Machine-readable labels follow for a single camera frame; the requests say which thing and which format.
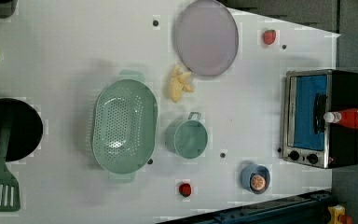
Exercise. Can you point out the small red toy fruit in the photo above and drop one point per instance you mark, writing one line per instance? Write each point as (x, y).
(185, 190)

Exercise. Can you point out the orange fruit in bowl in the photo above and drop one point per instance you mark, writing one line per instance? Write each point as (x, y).
(258, 182)

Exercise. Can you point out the grey oval plate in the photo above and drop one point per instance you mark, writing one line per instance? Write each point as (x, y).
(207, 38)

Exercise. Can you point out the green perforated colander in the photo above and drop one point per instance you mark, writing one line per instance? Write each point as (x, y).
(124, 127)

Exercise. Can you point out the green cup with handle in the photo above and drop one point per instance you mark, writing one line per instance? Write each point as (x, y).
(188, 137)

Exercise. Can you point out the red ketchup bottle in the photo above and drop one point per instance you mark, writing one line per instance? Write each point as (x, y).
(347, 118)

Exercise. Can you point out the green slotted spatula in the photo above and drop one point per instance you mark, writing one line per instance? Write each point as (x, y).
(9, 185)

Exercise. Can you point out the blue bowl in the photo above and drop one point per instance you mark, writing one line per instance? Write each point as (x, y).
(249, 171)

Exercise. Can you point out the red strawberry toy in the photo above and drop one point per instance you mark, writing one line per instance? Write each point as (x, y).
(269, 37)

